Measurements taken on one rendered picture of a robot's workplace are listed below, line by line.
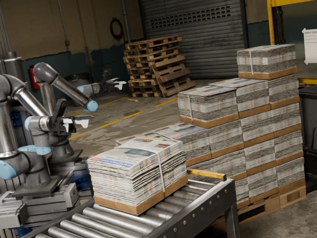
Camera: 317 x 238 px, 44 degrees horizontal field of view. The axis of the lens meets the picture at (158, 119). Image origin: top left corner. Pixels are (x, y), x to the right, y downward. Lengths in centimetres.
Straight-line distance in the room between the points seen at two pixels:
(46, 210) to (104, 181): 60
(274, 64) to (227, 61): 723
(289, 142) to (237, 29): 695
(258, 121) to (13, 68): 177
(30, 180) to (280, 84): 194
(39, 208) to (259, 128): 169
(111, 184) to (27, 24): 815
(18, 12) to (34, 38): 65
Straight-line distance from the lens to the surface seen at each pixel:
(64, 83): 269
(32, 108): 213
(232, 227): 205
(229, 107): 287
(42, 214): 238
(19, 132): 250
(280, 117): 319
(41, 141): 197
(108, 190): 183
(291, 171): 338
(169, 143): 188
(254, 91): 299
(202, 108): 276
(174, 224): 164
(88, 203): 198
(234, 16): 1004
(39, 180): 229
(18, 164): 219
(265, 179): 321
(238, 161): 299
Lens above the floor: 158
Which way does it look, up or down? 13 degrees down
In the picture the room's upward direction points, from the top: 9 degrees counter-clockwise
